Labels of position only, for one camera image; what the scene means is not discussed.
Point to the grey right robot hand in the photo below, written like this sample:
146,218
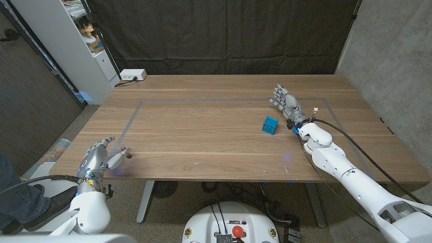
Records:
291,104

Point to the grey table leg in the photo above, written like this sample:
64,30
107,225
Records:
315,206
146,202

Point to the person leg in blue jeans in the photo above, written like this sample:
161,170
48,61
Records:
17,202

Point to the grey tape rectangle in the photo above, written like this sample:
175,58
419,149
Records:
202,100

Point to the blue cube block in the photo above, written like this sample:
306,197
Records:
270,125

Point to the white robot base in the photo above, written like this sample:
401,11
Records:
202,222

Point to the white power strip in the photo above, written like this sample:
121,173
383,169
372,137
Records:
133,74

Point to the white shelf cabinet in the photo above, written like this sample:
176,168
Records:
67,50

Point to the black backdrop curtain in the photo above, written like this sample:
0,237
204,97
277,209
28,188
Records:
222,33

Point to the backdrop stand pole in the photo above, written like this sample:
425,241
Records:
356,10
101,38

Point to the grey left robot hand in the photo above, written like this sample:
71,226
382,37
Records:
94,158

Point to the black round fan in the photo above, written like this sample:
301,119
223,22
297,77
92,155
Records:
165,189

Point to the red emergency stop button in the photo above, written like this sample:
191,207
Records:
238,231

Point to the yellow toy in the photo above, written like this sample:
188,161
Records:
87,29

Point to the black shoe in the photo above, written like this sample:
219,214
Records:
57,206

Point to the brown lipstick tube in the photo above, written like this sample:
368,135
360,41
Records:
128,155

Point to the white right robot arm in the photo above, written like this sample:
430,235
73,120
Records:
337,162

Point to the colourful floor mat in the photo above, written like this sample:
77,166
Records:
54,152

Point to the cardboard box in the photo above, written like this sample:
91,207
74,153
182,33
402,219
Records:
96,44

